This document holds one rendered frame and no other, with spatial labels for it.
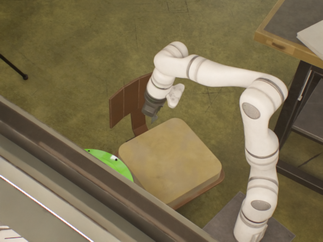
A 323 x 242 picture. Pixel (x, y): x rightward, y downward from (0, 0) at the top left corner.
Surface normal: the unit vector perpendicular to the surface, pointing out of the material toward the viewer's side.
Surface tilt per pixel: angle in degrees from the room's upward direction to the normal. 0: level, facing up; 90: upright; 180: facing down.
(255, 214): 90
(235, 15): 0
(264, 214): 93
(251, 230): 90
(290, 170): 0
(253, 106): 84
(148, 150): 0
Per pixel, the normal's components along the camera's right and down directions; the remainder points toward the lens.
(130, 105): 0.65, 0.62
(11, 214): -0.29, -0.14
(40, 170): 0.06, -0.61
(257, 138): -0.40, 0.76
